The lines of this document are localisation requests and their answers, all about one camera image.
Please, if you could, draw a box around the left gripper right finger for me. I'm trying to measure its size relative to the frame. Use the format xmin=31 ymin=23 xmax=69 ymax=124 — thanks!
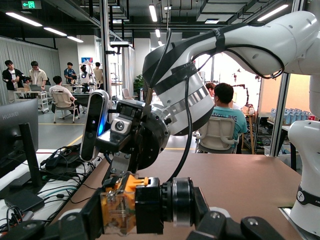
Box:
xmin=185 ymin=185 xmax=285 ymax=240

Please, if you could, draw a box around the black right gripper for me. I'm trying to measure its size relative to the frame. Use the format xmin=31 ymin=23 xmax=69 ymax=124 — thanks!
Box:
xmin=95 ymin=99 xmax=174 ymax=188

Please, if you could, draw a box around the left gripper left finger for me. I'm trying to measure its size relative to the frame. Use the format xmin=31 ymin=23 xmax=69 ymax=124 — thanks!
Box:
xmin=0 ymin=187 xmax=106 ymax=240

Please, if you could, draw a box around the orange push button switch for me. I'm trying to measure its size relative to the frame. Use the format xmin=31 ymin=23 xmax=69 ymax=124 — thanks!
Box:
xmin=99 ymin=171 xmax=196 ymax=237

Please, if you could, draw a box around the green potted plant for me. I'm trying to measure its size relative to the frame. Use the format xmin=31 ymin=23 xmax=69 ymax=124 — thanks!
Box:
xmin=132 ymin=74 xmax=147 ymax=97

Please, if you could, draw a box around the black power adapter pile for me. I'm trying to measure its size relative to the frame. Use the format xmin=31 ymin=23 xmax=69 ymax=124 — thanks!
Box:
xmin=39 ymin=146 xmax=81 ymax=181

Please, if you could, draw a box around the person in tan tee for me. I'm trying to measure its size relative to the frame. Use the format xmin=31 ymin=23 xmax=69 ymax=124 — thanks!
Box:
xmin=92 ymin=61 xmax=104 ymax=89

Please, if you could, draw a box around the flat black box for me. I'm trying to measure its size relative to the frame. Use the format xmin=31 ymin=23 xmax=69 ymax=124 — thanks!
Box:
xmin=4 ymin=188 xmax=46 ymax=213

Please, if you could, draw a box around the white humanoid robot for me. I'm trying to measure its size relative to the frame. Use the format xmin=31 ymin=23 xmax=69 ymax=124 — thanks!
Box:
xmin=75 ymin=64 xmax=97 ymax=94

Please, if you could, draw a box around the beige office chair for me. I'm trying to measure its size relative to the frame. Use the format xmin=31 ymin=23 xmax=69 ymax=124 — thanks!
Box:
xmin=50 ymin=91 xmax=82 ymax=125

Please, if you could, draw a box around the seated person white shirt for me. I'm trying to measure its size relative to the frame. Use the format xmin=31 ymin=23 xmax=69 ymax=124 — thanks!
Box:
xmin=48 ymin=75 xmax=82 ymax=119

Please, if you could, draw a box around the person in blue shirt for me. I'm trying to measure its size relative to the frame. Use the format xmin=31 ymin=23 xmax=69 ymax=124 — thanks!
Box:
xmin=63 ymin=61 xmax=78 ymax=86

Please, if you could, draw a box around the white office chair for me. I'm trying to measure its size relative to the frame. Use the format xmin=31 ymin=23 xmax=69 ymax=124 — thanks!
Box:
xmin=195 ymin=115 xmax=242 ymax=155

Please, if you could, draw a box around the white wheeled cart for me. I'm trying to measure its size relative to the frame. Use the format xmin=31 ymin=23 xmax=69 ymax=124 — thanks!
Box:
xmin=36 ymin=90 xmax=50 ymax=114

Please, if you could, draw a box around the person with reddish hair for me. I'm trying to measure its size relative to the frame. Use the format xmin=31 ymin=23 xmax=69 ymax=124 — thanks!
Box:
xmin=204 ymin=81 xmax=217 ymax=98

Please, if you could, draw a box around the wooden side table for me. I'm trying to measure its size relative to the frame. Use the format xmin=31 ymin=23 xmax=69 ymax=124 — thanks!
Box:
xmin=240 ymin=104 xmax=256 ymax=155

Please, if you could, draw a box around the seated person teal shirt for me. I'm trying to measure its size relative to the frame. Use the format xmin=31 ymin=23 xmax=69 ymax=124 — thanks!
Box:
xmin=210 ymin=82 xmax=249 ymax=154

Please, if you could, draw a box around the person in khaki overshirt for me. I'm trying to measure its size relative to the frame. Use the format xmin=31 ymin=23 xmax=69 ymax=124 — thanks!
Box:
xmin=27 ymin=60 xmax=49 ymax=92

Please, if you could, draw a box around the black Huawei monitor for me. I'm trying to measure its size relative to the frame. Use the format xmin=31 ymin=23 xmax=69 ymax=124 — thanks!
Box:
xmin=0 ymin=98 xmax=44 ymax=191

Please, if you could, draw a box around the person in black jacket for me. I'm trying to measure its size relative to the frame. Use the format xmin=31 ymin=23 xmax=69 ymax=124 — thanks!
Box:
xmin=1 ymin=59 xmax=26 ymax=104

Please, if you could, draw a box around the grey curtain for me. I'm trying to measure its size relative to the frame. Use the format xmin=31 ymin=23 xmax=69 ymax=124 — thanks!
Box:
xmin=0 ymin=35 xmax=62 ymax=106

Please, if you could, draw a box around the green exit sign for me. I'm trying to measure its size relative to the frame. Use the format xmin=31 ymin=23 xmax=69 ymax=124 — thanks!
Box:
xmin=20 ymin=0 xmax=43 ymax=11

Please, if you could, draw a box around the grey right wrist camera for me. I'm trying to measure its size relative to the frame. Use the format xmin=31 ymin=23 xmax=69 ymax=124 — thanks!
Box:
xmin=79 ymin=89 xmax=111 ymax=163

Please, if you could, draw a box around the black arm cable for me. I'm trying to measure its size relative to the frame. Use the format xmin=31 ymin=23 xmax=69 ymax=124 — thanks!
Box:
xmin=165 ymin=75 xmax=195 ymax=184
xmin=145 ymin=27 xmax=174 ymax=106
xmin=190 ymin=44 xmax=286 ymax=81

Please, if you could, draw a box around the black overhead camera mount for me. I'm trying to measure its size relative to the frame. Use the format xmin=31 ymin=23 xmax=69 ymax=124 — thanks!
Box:
xmin=104 ymin=40 xmax=131 ymax=56

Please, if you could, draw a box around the aluminium frame post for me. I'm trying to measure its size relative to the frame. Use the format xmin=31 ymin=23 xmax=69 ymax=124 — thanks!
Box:
xmin=99 ymin=0 xmax=113 ymax=119
xmin=269 ymin=72 xmax=292 ymax=158

